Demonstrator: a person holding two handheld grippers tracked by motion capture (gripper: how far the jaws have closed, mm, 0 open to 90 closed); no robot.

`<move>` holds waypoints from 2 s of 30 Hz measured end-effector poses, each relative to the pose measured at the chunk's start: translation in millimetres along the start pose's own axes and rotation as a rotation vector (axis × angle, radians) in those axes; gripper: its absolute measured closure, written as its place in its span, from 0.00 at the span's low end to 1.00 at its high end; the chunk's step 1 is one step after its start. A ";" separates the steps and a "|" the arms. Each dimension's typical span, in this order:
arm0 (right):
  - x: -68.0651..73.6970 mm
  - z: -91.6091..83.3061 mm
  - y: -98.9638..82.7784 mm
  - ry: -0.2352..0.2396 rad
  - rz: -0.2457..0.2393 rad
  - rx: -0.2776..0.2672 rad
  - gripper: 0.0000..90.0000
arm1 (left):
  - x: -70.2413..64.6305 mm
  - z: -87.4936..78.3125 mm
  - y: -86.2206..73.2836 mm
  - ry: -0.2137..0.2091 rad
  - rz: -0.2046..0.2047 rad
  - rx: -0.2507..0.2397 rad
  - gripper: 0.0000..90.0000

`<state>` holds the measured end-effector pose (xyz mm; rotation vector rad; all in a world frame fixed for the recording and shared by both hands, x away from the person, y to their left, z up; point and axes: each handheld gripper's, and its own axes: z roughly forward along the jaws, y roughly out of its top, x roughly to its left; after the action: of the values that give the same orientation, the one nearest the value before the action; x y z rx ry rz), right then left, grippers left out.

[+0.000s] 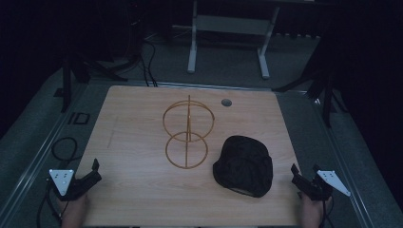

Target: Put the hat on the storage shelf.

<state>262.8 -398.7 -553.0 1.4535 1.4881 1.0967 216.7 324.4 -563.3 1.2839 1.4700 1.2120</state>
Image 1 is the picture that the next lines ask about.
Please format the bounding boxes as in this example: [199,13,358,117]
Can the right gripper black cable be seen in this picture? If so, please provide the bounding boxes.
[317,199,336,228]

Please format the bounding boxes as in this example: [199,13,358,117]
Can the person's right hand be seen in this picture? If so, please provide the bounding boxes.
[298,191,334,228]

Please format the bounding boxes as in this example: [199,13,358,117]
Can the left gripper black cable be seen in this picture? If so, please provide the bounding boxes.
[35,179,69,228]

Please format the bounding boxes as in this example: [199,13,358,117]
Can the black cap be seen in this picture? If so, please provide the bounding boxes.
[212,135,275,199]

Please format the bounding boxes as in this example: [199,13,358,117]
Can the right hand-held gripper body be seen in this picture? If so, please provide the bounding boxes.
[298,169,352,202]

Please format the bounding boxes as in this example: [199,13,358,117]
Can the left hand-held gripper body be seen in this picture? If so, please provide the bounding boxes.
[47,168,88,202]

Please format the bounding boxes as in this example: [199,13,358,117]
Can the person's left hand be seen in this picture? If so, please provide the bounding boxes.
[57,193,89,228]

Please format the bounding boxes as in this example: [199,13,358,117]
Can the black tripod stand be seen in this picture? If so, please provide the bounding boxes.
[53,53,129,114]
[272,37,350,128]

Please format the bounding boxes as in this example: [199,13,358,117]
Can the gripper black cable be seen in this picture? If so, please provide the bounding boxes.
[317,199,336,228]
[35,179,69,228]

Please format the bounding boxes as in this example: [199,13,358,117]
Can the white metal desk frame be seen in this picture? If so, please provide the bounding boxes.
[186,0,281,80]

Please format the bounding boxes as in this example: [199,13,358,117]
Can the black looped floor cable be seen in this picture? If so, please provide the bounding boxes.
[50,136,83,163]

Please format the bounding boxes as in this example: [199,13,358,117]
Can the gold wire hat stand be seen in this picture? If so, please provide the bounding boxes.
[162,94,216,170]

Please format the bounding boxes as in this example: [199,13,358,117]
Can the black hanging cables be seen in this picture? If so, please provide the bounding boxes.
[138,39,159,88]

